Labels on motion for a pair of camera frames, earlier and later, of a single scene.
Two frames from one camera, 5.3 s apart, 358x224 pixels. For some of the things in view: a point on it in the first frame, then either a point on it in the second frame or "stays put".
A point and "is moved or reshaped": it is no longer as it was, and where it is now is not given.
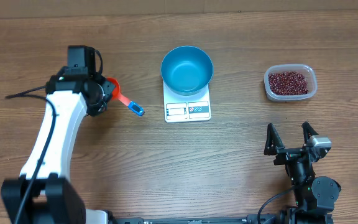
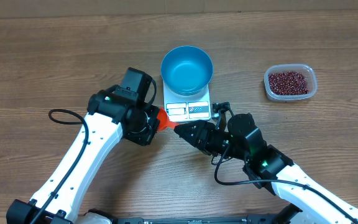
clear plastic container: [290, 82] stays put
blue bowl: [186, 70] stays put
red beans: [288, 83] stays put
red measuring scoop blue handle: [132, 105] is moved or reshaped
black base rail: [250, 219] stays put
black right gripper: [273, 146] to [199, 127]
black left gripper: [100, 108] to [145, 139]
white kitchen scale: [186, 108] stays put
